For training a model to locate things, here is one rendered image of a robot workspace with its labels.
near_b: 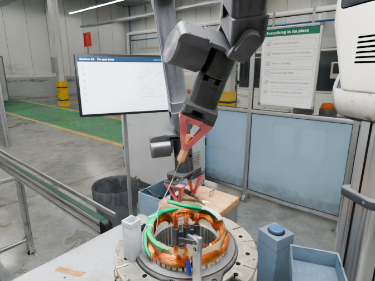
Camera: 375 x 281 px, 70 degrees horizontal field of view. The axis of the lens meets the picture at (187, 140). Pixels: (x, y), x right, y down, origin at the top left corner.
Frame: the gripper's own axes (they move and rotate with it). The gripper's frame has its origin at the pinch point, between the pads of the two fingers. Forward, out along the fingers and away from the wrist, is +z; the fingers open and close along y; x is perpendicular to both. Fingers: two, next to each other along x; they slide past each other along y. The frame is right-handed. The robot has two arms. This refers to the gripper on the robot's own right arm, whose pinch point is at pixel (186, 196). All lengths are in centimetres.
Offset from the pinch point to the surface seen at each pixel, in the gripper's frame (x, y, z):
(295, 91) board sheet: -23, -203, -13
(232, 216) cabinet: 11.2, -10.1, 8.8
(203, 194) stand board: 1.2, -8.4, 2.8
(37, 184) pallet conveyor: -131, -9, 29
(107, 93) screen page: -77, -33, -29
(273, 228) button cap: 26.7, -5.6, 5.9
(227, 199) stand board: 9.5, -10.4, 3.2
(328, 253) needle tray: 41.6, -0.7, 4.9
